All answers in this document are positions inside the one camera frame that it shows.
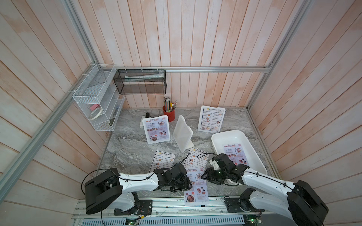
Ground white wire mesh shelf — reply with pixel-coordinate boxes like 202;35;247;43
73;64;125;132

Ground black mesh basket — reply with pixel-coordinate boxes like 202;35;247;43
113;69;167;95

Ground special menu sheet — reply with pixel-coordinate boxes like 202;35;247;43
144;118;170;142
184;168;209;206
223;143;249;166

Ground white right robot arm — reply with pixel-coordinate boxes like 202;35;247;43
201;153;329;226

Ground Dim Sum Inn menu front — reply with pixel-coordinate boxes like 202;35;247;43
183;148;209;172

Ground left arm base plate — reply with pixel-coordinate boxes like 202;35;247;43
114;199;153;216

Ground pencils and pens bundle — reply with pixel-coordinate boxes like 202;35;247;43
164;98;177;113

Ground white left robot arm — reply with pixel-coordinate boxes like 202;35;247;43
82;163;192;215

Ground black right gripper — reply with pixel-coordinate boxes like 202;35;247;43
200;167;228;184

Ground red metal pen cup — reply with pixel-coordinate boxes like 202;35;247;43
162;106;175;122

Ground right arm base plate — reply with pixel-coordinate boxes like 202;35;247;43
223;196;265;213

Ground white menu holder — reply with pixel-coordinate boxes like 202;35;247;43
197;105;226;134
173;115;194;153
141;114;172;145

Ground white plastic tray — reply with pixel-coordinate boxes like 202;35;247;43
211;130;267;174

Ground aluminium front rail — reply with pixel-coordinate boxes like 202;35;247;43
70;196;295;226

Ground special menu sheet top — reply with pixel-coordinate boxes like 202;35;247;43
144;118;170;142

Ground white tape roll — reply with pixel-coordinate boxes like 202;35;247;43
89;107;103;121

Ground dim sum inn menu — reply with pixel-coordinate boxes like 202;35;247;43
183;148;209;172
200;108;224;132
149;151;176;172

